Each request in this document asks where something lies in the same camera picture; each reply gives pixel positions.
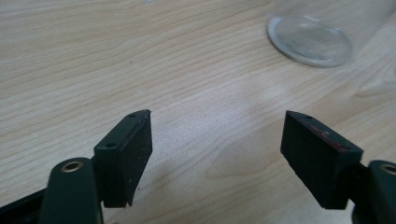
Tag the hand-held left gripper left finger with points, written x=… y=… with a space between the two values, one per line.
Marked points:
x=123 y=161

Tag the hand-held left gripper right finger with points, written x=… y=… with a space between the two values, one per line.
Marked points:
x=317 y=161

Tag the clear glass jar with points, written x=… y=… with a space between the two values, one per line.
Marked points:
x=311 y=43

